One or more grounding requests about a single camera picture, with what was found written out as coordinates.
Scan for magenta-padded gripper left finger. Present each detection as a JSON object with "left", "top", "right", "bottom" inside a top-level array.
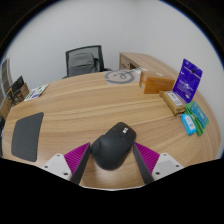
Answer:
[{"left": 41, "top": 142, "right": 92, "bottom": 185}]

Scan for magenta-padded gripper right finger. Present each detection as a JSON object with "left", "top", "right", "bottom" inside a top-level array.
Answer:
[{"left": 132, "top": 142, "right": 184, "bottom": 185}]

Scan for black computer mouse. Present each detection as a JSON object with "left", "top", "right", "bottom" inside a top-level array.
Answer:
[{"left": 90, "top": 121, "right": 137, "bottom": 171}]

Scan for dark grey mouse pad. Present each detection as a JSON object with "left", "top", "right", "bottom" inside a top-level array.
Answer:
[{"left": 10, "top": 111, "right": 45, "bottom": 163}]

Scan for small blue packet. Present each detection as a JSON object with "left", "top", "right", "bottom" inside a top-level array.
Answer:
[{"left": 180, "top": 113, "right": 198, "bottom": 137}]

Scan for small tan labelled box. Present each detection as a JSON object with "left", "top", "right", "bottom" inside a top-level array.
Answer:
[{"left": 158, "top": 90, "right": 187, "bottom": 116}]

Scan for green packet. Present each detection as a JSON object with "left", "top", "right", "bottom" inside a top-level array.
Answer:
[{"left": 184, "top": 100, "right": 210, "bottom": 137}]

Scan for brown cardboard box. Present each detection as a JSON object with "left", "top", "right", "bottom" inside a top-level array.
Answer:
[{"left": 138, "top": 70, "right": 176, "bottom": 95}]

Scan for white and green leaflet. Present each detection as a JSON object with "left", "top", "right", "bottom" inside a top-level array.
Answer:
[{"left": 23, "top": 83, "right": 50, "bottom": 102}]

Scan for purple retail package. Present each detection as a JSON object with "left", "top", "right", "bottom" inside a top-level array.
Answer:
[{"left": 172, "top": 58, "right": 204, "bottom": 105}]

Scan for dark printed box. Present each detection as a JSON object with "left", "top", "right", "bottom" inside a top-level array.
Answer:
[{"left": 5, "top": 75, "right": 30, "bottom": 108}]

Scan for grey backpack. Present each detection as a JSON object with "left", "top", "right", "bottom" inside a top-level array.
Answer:
[{"left": 68, "top": 52, "right": 98, "bottom": 77}]

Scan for black mesh office chair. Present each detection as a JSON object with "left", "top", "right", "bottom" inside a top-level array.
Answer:
[{"left": 62, "top": 44, "right": 113, "bottom": 79}]

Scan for wooden shelf unit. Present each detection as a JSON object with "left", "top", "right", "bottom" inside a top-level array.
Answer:
[{"left": 0, "top": 58, "right": 14, "bottom": 98}]

